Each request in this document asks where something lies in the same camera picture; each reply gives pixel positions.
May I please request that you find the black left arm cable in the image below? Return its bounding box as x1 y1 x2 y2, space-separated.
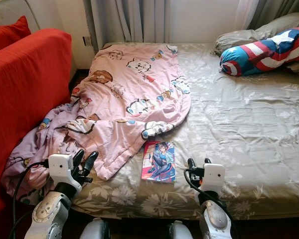
11 159 50 239

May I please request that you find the pink cartoon print blanket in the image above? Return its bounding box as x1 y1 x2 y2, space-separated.
1 44 191 205

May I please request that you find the grey curtain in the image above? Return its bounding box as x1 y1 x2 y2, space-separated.
87 0 170 50
234 0 299 30

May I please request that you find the red white blue bolster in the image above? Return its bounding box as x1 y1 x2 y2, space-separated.
219 28 299 77

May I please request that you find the red folded mattress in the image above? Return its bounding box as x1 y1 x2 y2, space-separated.
0 15 73 239

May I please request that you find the grey floral bed sheet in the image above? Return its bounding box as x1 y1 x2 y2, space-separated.
70 42 299 220

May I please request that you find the silver right robot leg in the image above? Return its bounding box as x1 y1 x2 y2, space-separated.
167 221 195 239

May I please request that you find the colourful comic book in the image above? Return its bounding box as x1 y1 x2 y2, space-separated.
141 140 176 184

